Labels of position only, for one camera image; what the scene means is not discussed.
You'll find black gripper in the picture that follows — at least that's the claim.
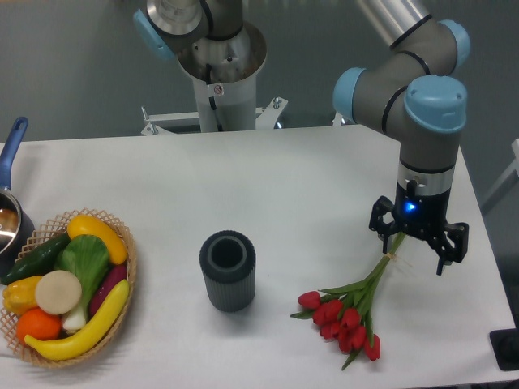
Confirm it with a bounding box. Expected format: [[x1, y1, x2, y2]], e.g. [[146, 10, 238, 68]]
[[369, 184, 470, 276]]

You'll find red tulip bouquet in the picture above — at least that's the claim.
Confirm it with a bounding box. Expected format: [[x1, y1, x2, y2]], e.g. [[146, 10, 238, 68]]
[[290, 233, 405, 370]]

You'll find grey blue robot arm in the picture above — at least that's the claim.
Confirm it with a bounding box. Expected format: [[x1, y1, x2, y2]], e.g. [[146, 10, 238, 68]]
[[133, 1, 470, 270]]

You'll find black device at table edge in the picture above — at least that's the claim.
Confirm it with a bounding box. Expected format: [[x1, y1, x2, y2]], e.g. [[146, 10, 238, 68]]
[[489, 328, 518, 371]]

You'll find dark grey ribbed vase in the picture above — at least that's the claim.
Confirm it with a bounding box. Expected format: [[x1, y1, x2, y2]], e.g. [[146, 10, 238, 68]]
[[199, 230, 256, 313]]

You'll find purple eggplant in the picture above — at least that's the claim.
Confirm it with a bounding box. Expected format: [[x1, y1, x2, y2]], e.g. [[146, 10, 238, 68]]
[[88, 265, 127, 318]]

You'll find green bok choy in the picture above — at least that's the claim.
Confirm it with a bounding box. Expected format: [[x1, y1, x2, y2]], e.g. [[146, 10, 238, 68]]
[[54, 235, 109, 334]]

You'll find beige round mushroom cap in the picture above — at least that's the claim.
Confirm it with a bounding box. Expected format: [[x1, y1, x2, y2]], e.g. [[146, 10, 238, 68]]
[[35, 270, 82, 315]]

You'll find woven wicker basket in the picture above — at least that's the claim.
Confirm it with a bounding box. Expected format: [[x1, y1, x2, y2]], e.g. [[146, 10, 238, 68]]
[[1, 208, 137, 369]]

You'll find green cucumber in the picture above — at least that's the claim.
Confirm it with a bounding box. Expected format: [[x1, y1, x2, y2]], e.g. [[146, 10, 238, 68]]
[[1, 233, 71, 285]]

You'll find orange fruit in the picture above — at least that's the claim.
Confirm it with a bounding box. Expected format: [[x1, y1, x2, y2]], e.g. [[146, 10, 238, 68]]
[[16, 308, 62, 344]]

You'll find yellow banana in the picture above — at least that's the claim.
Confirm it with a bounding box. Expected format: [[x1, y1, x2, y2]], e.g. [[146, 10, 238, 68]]
[[24, 280, 130, 361]]

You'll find yellow bell pepper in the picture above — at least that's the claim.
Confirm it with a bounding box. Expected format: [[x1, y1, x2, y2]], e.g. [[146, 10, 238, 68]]
[[2, 276, 43, 316]]

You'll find white frame at right edge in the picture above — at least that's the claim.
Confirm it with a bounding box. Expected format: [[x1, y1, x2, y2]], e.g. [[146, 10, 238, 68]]
[[480, 139, 518, 216]]

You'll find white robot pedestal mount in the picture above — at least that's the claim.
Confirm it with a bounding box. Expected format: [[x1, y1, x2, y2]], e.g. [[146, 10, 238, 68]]
[[141, 22, 288, 135]]

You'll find blue handled saucepan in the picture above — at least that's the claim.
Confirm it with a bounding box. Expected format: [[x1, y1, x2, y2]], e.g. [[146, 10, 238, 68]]
[[1, 117, 34, 276]]

